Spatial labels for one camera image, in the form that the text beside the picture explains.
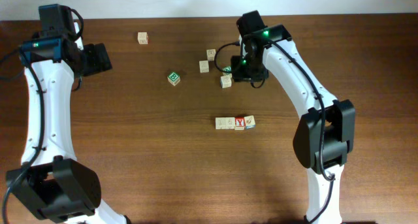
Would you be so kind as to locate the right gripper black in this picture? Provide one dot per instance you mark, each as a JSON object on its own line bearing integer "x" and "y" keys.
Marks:
{"x": 237, "y": 76}

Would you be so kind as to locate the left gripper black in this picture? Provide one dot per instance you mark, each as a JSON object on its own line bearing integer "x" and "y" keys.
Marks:
{"x": 99, "y": 59}

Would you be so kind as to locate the green N wooden block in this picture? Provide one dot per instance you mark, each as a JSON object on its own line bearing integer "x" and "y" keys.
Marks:
{"x": 226, "y": 71}

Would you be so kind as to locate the wooden block blue side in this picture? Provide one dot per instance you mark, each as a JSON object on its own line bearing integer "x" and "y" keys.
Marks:
{"x": 225, "y": 81}

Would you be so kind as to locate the red Y wooden block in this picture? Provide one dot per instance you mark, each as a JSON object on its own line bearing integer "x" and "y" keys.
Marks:
{"x": 239, "y": 123}

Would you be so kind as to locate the blue bird picture block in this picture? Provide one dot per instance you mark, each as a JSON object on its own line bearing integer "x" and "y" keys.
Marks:
{"x": 249, "y": 122}

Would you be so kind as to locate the wooden block number four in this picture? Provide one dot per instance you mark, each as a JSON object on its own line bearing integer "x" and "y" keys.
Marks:
{"x": 230, "y": 122}

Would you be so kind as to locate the plain wooden block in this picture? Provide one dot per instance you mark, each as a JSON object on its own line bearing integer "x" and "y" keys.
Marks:
{"x": 220, "y": 123}
{"x": 142, "y": 37}

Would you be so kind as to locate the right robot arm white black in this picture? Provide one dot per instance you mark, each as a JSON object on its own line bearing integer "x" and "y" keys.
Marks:
{"x": 326, "y": 128}

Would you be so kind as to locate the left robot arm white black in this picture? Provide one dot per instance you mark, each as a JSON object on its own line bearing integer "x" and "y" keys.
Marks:
{"x": 50, "y": 182}

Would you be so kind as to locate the wooden block upper middle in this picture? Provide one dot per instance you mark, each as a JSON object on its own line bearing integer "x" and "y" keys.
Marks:
{"x": 211, "y": 54}

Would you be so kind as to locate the wooden block below upper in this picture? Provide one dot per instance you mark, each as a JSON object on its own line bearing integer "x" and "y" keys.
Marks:
{"x": 204, "y": 66}

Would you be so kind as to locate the green B wooden block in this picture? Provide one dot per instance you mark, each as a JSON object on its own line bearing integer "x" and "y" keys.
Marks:
{"x": 174, "y": 78}

